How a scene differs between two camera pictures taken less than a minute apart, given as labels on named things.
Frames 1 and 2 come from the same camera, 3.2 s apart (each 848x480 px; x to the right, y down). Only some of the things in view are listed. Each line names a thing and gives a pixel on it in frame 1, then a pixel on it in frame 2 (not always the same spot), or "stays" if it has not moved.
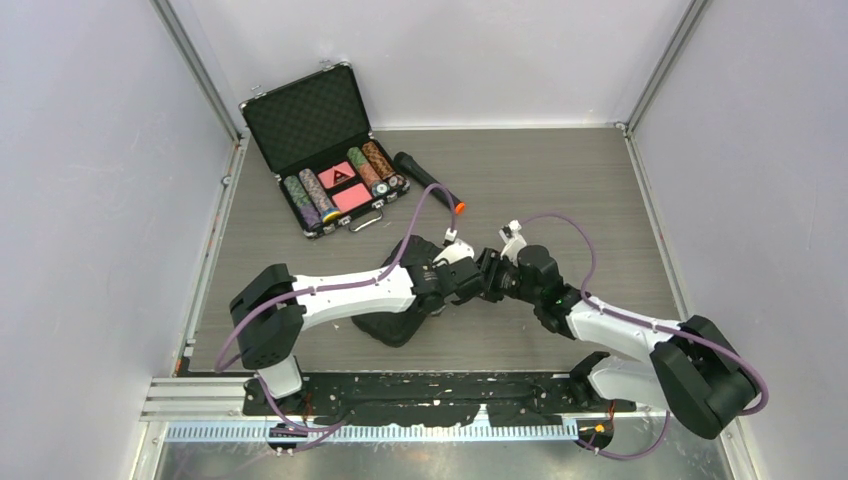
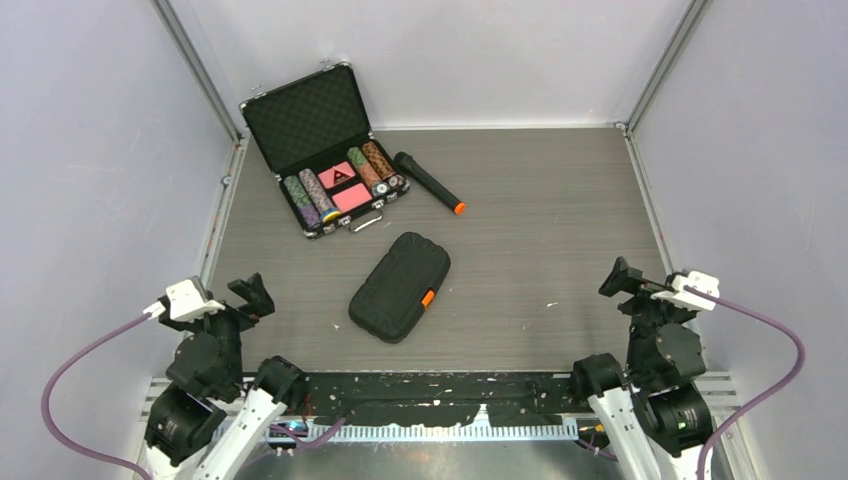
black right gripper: [489, 262] → [621, 276]
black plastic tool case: [396, 328] stays
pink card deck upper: [336, 174] stays
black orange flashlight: [414, 170] stays
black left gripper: [436, 264] → [259, 300]
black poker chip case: [313, 132] stays
